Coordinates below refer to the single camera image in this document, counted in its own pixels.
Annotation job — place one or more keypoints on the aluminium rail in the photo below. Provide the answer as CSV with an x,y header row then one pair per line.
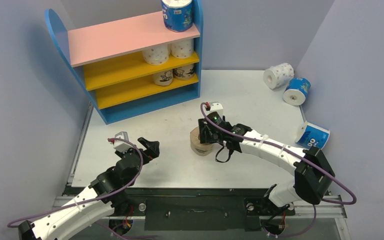
x,y
302,210

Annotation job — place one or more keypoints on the brown cartoon paper roll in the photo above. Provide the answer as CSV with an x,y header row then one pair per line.
x,y
185,72

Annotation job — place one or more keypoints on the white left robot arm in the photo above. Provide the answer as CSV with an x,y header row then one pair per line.
x,y
101,198

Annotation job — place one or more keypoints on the white floral paper roll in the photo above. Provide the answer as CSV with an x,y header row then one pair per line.
x,y
182,49
277,76
156,55

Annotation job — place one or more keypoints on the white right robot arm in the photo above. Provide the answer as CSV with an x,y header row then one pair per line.
x,y
311,171

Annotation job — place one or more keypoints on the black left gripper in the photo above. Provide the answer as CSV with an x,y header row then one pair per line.
x,y
152,150

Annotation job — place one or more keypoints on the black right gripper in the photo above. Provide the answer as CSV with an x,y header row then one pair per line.
x,y
206,131

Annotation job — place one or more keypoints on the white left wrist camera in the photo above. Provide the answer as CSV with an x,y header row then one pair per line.
x,y
120,142

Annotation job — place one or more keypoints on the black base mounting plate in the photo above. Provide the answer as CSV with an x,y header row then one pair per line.
x,y
197,209

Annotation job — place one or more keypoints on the blue pink yellow shelf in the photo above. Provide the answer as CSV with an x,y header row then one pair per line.
x,y
106,60

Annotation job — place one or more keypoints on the blue paper roll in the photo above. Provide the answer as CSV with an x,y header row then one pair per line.
x,y
296,91
311,135
177,14

